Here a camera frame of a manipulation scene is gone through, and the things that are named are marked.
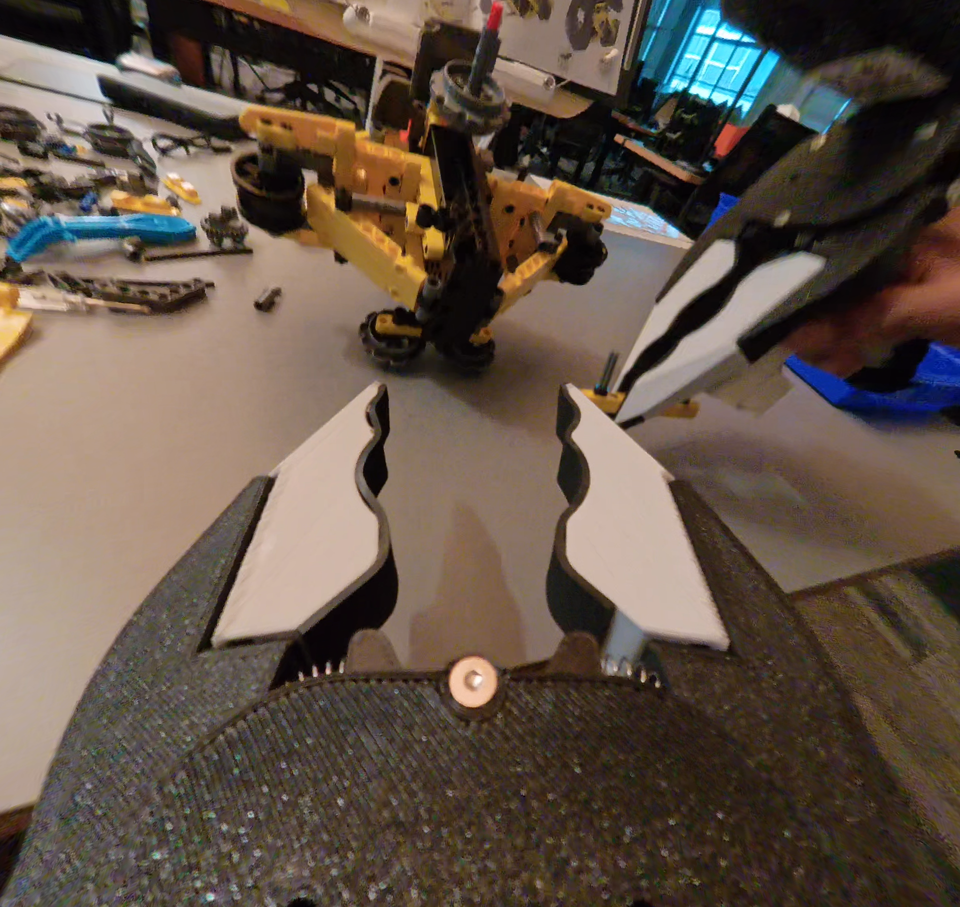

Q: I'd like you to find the yellow toy brick vehicle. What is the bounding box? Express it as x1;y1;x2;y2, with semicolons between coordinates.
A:
228;0;612;377

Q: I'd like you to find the yellow brick beam with pins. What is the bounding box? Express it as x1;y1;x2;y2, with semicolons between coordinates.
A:
592;352;700;421

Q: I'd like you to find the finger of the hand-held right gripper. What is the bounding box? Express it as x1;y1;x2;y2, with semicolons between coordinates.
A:
612;253;828;428
615;238;751;400

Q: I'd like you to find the dark flat tray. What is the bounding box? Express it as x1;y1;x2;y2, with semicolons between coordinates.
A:
97;70;249;139

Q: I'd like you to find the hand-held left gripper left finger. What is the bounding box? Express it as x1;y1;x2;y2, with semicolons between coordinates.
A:
210;380;400;672

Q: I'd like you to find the pile of loose brick parts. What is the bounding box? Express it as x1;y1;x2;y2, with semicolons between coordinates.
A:
0;104;252;319

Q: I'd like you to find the blue plastic bin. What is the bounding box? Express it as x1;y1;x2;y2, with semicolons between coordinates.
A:
708;193;960;415

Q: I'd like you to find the white flat base plate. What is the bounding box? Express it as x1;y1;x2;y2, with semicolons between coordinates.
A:
0;35;144;89

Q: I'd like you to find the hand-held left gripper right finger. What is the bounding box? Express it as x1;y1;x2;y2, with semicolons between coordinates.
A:
546;383;731;676

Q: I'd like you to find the wooden workbench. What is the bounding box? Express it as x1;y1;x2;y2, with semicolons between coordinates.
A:
0;0;421;61

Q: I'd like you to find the person's right hand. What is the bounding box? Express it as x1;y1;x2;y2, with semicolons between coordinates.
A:
787;209;960;379

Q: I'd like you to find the yellow brick plate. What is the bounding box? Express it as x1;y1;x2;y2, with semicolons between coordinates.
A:
0;280;35;364

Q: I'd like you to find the blue curved brick piece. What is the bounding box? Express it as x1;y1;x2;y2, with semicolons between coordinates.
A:
6;215;198;263

